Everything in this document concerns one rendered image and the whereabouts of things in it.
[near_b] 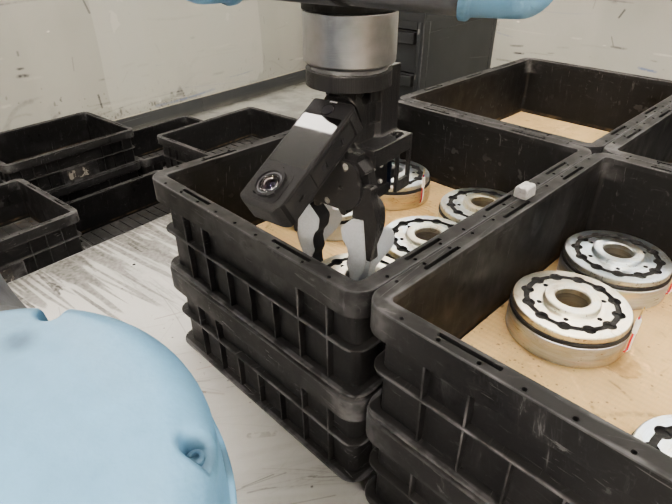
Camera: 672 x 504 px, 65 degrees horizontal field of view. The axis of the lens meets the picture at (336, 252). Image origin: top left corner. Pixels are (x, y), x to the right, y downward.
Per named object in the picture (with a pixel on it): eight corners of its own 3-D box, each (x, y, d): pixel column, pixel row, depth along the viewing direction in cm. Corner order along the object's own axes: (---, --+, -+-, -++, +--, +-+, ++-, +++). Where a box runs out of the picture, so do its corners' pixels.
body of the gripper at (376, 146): (410, 192, 51) (421, 62, 45) (357, 226, 45) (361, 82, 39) (347, 172, 55) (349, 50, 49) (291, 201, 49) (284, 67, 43)
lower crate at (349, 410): (353, 500, 49) (355, 410, 42) (179, 344, 66) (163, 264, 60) (553, 309, 73) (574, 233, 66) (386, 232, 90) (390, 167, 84)
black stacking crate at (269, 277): (355, 416, 43) (358, 304, 37) (166, 271, 61) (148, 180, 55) (571, 240, 67) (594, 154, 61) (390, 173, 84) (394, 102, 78)
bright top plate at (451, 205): (496, 239, 58) (496, 234, 57) (423, 208, 64) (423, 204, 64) (542, 210, 64) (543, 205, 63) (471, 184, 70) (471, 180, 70)
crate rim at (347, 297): (358, 326, 38) (358, 299, 36) (149, 195, 56) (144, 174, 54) (592, 169, 62) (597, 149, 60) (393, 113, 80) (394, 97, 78)
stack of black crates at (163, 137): (234, 290, 171) (218, 158, 147) (177, 258, 187) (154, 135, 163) (315, 241, 197) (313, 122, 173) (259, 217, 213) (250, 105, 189)
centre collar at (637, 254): (637, 274, 51) (639, 268, 51) (584, 257, 54) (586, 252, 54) (648, 253, 55) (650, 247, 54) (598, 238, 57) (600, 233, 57)
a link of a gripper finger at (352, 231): (409, 280, 53) (399, 194, 50) (375, 308, 50) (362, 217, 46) (384, 274, 55) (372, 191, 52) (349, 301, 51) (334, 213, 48)
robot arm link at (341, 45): (360, 19, 36) (274, 9, 41) (359, 87, 39) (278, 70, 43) (417, 7, 41) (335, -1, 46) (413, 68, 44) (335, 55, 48)
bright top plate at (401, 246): (447, 279, 51) (448, 274, 51) (362, 246, 57) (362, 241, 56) (490, 237, 58) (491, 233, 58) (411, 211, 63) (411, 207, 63)
